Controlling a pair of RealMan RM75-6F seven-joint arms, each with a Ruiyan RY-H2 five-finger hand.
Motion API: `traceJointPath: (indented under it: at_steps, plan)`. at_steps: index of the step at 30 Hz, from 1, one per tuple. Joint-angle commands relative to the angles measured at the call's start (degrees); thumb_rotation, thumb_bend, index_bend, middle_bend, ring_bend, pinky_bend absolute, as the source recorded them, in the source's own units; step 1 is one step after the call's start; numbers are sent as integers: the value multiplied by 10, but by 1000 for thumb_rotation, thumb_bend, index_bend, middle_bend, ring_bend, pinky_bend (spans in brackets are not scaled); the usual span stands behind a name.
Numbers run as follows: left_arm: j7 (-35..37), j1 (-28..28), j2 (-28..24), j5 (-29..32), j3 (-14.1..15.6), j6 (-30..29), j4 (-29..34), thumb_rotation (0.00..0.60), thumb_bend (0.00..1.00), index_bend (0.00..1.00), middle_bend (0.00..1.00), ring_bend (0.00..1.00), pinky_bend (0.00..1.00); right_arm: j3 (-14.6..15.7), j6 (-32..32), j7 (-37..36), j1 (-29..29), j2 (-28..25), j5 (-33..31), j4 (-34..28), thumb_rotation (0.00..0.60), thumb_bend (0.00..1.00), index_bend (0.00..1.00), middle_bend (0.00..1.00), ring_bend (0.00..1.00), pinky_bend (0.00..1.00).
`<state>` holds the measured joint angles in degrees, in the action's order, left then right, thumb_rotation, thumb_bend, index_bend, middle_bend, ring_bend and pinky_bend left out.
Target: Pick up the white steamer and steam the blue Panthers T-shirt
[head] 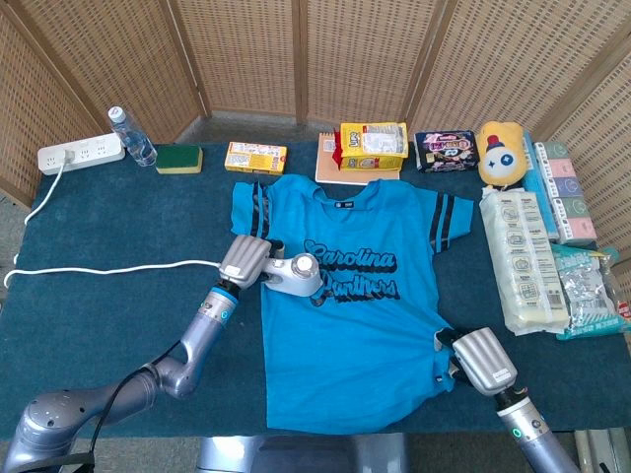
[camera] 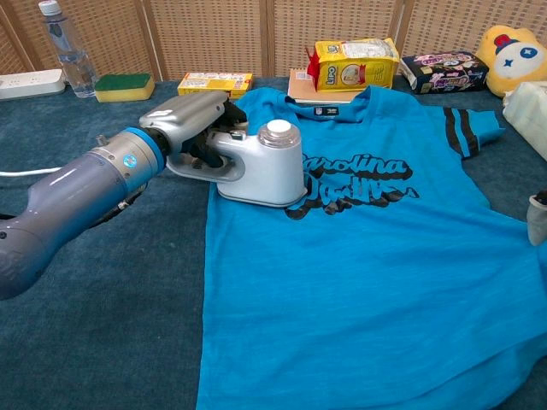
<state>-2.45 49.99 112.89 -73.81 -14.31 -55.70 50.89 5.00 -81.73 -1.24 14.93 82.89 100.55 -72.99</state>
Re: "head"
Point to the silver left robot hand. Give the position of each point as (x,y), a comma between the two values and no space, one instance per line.
(244,261)

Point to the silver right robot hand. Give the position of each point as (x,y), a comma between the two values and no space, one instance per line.
(485,362)

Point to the white handheld garment steamer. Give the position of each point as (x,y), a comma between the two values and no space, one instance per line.
(296,281)

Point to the blue Carolina Panthers t-shirt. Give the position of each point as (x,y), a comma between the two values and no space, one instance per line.
(355,355)

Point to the yellow cardboard box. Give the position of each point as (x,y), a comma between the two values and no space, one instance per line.
(255,157)

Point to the long white tissue pack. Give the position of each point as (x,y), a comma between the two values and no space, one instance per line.
(522,256)

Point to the green yellow sponge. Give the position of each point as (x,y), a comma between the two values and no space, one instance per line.
(178,158)

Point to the silver teal snack bag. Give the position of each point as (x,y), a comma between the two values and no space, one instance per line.
(584,290)

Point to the tan spiral notebook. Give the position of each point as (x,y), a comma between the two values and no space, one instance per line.
(328,172)

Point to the red packet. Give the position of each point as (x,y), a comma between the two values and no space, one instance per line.
(625,310)

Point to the dark blue table carpet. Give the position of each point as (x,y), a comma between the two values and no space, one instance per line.
(98,325)

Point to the clear plastic water bottle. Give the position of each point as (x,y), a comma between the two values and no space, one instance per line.
(135,143)

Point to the yellow snack bag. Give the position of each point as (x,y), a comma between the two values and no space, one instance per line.
(374,143)

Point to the light blue long box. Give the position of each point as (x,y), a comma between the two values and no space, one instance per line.
(535,187)

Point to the pastel tissue multipack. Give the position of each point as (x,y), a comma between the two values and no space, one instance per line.
(567,197)

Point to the white power strip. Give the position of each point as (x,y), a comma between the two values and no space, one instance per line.
(93,148)

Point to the grey robot torso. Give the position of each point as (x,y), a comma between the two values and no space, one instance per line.
(296,455)

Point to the yellow plush toy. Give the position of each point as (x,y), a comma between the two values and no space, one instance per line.
(500,157)

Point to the wicker folding screen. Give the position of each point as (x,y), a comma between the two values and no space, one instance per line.
(246,49)

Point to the dark sanitary pad pack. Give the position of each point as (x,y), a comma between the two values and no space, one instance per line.
(446,150)

